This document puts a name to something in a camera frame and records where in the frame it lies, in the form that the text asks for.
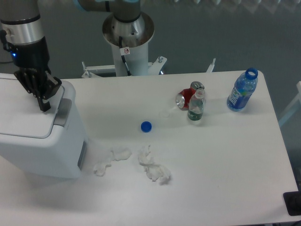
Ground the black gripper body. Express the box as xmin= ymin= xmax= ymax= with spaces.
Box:
xmin=2 ymin=35 xmax=51 ymax=83

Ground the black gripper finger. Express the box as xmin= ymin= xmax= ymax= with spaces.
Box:
xmin=37 ymin=75 xmax=62 ymax=112
xmin=14 ymin=70 xmax=46 ymax=100

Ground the white trash can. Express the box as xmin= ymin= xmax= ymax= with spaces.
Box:
xmin=0 ymin=73 xmax=87 ymax=178

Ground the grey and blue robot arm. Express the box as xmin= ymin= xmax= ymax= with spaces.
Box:
xmin=0 ymin=0 xmax=62 ymax=112

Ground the blue bottle cap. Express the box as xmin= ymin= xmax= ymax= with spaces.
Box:
xmin=141 ymin=121 xmax=152 ymax=133

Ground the crushed red soda can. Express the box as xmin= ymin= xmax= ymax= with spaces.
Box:
xmin=175 ymin=81 xmax=205 ymax=111

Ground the crumpled white tissue left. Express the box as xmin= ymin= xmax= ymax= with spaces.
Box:
xmin=93 ymin=147 xmax=132 ymax=177

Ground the crumpled white tissue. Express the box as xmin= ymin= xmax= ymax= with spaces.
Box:
xmin=93 ymin=147 xmax=132 ymax=177
xmin=137 ymin=145 xmax=172 ymax=185

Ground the crumpled white tissue right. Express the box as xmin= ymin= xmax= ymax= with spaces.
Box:
xmin=137 ymin=145 xmax=172 ymax=185

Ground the small clear green-label bottle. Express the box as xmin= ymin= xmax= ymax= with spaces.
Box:
xmin=187 ymin=88 xmax=206 ymax=121

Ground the blue plastic bottle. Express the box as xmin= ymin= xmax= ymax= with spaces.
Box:
xmin=227 ymin=67 xmax=258 ymax=112

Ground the white furniture at right edge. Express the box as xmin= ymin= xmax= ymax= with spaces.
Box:
xmin=278 ymin=81 xmax=301 ymax=128

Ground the black device at edge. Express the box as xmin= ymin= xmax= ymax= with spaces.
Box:
xmin=283 ymin=191 xmax=301 ymax=216

